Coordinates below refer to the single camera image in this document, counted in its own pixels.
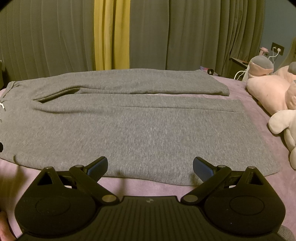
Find pink plush toy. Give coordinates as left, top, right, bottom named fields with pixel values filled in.
left=246, top=55, right=295, bottom=115

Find grey-green curtain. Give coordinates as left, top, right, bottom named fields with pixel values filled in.
left=1, top=1, right=265, bottom=81

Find grey sweatpants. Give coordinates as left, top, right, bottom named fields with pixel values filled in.
left=1, top=69, right=280, bottom=185

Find yellow curtain panel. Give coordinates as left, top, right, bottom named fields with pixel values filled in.
left=94, top=0, right=130, bottom=70

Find black wall socket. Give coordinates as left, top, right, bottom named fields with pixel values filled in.
left=271, top=42, right=285, bottom=55

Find white charger cable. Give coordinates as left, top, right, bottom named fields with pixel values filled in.
left=234, top=46, right=282, bottom=81

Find dark bedside table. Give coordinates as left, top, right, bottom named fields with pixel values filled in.
left=227, top=57, right=249, bottom=81

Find white plush toy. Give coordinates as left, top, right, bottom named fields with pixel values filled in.
left=268, top=109, right=296, bottom=169

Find pink bed blanket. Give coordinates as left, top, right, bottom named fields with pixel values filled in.
left=1, top=77, right=295, bottom=240

